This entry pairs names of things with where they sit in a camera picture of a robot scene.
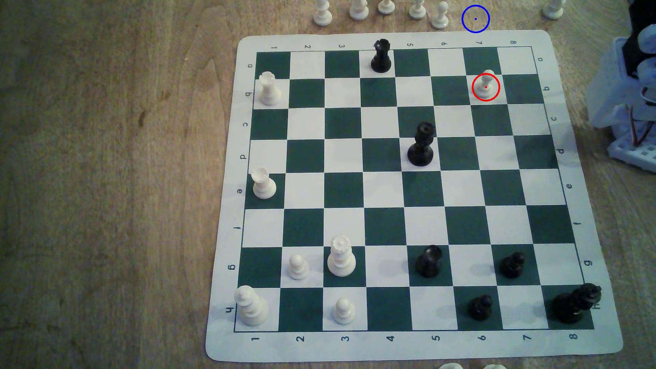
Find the white chess pawn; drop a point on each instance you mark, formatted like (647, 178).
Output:
(298, 269)
(440, 18)
(418, 10)
(487, 91)
(344, 312)
(553, 9)

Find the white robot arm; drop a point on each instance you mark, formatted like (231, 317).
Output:
(612, 87)

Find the white perforated arm base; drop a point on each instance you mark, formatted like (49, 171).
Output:
(638, 153)

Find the white chess rook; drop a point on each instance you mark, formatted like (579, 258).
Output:
(264, 187)
(269, 92)

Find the green and white chess mat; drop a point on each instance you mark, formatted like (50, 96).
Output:
(384, 225)

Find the white chess queen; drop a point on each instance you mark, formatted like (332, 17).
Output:
(341, 259)

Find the black chess queen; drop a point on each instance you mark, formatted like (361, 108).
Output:
(421, 148)

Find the black chess rook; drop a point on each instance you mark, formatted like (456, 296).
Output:
(381, 59)

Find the white chess bishop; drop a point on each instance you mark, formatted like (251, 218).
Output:
(250, 307)

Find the white chess piece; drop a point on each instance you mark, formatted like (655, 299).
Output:
(323, 15)
(451, 366)
(359, 10)
(386, 6)
(494, 367)

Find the black chess pawn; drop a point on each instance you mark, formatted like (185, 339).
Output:
(480, 308)
(511, 266)

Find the black chess king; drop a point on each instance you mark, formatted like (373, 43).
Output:
(571, 305)

